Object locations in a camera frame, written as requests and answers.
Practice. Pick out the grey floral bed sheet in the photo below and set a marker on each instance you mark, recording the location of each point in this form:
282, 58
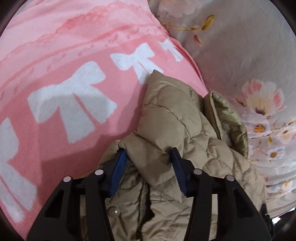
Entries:
246, 52

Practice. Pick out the beige quilted puffer jacket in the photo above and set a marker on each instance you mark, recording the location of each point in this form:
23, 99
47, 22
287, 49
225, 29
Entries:
149, 204

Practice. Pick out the pink blanket with white bows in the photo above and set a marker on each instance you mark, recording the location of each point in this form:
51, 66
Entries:
73, 76

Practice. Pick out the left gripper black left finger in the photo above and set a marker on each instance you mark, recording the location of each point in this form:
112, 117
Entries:
59, 219

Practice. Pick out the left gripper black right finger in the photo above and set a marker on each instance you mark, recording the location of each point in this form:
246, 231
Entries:
238, 218

